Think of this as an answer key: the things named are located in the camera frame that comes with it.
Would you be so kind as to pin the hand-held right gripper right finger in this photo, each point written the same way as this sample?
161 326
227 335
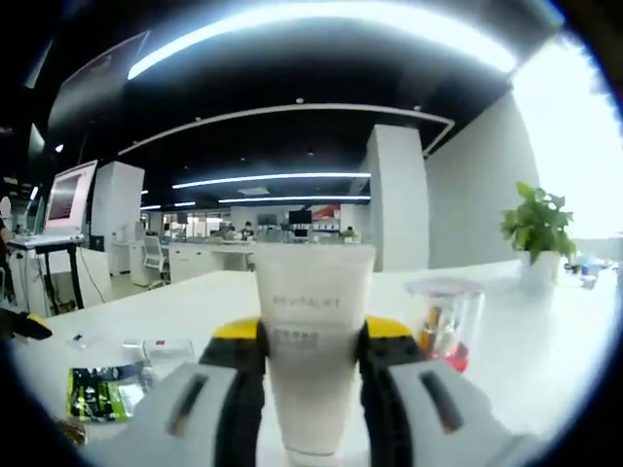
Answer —
389 404

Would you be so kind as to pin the long ceiling light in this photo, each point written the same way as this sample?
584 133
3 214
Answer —
340 29

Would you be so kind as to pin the white skincare tube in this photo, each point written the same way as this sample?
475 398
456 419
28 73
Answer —
311 292

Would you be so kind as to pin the white lab counter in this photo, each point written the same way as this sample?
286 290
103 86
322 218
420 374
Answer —
204 255

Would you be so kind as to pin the gold skincare sachet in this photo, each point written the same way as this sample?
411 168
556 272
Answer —
73 432

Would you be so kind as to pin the potted green plant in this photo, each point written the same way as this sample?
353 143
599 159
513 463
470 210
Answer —
535 228

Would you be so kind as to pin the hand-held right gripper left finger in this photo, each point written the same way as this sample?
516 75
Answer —
233 399

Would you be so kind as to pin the white skincare spray bottle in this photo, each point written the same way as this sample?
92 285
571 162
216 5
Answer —
160 351

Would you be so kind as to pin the small clear packet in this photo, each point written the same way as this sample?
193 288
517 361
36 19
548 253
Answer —
82 340

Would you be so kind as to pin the green black skincare sachet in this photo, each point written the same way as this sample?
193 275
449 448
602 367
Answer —
95 396

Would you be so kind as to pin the white office chair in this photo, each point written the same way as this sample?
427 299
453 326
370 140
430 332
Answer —
153 253

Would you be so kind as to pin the black monitor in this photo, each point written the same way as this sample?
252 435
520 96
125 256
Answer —
299 217

